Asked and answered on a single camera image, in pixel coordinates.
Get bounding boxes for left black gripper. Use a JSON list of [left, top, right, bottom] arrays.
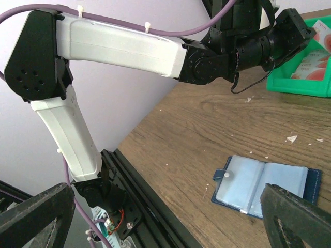
[[263, 8, 317, 71]]

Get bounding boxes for green double storage bin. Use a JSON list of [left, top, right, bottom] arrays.
[[266, 14, 331, 99]]

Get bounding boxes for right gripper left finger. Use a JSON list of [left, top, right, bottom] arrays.
[[1, 183, 75, 247]]

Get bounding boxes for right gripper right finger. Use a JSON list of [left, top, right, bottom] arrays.
[[260, 183, 330, 247]]

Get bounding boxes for black aluminium frame rail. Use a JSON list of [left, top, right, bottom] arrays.
[[101, 149, 201, 248]]

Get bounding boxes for blue leather card holder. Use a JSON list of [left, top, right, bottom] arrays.
[[211, 155, 322, 219]]

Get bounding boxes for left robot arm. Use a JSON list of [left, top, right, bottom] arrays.
[[1, 1, 316, 214]]

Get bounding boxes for red white card in bin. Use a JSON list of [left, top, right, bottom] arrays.
[[291, 49, 330, 81]]

